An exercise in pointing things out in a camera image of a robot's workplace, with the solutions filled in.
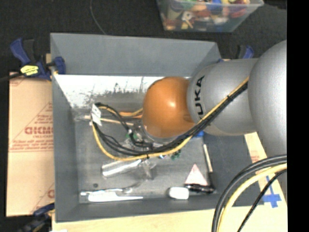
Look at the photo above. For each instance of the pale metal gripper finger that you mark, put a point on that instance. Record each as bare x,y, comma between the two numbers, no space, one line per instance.
148,169

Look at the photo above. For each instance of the white small block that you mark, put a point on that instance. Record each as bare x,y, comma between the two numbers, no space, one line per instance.
178,193

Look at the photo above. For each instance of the pink triangle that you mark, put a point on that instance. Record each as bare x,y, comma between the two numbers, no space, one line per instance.
195,176

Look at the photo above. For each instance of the white long flat tool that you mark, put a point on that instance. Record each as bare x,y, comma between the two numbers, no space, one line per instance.
106,196

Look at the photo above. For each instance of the pale wooden stick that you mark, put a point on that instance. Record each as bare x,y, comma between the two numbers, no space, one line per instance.
207,157

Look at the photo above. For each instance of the grey metal bin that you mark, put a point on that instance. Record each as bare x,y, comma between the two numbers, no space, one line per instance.
120,57

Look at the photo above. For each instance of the brown cardboard board, red print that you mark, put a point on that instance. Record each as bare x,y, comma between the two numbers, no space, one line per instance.
29,173

